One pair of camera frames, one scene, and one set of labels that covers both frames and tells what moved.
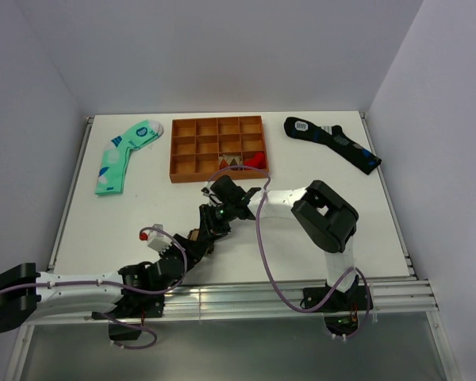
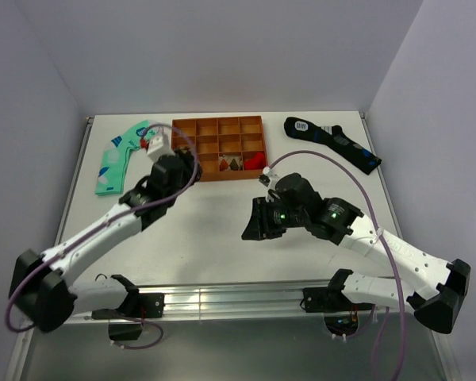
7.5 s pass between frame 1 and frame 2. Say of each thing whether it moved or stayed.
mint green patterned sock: stayed
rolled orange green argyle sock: stayed
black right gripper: moved
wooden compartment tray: stayed
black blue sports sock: stayed
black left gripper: moved
